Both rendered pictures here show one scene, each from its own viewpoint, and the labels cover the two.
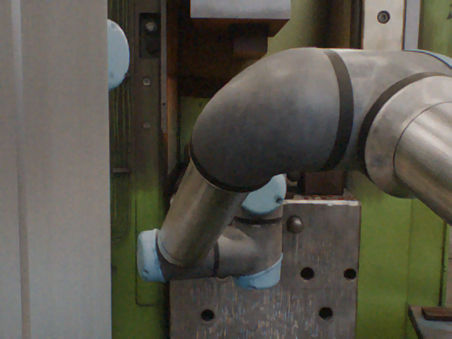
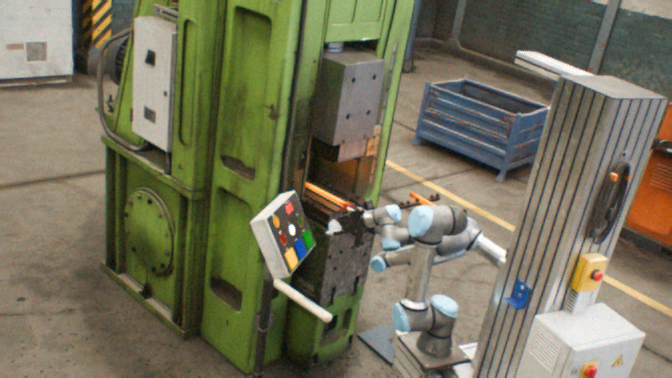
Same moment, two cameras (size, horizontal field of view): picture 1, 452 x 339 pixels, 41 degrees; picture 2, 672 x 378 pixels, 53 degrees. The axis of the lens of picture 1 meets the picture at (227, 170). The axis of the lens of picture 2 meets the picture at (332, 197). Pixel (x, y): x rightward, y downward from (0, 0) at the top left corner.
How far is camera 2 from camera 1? 2.90 m
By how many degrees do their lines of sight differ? 50
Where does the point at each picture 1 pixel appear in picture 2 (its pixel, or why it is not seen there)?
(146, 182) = not seen: hidden behind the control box
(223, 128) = (451, 248)
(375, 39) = (370, 146)
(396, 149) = (477, 247)
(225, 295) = (340, 259)
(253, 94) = (459, 242)
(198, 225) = not seen: hidden behind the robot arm
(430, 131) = (485, 245)
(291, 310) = (356, 257)
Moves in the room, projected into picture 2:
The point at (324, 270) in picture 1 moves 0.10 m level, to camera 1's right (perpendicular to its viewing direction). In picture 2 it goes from (366, 241) to (378, 236)
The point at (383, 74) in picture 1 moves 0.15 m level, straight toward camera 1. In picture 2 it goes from (472, 232) to (495, 247)
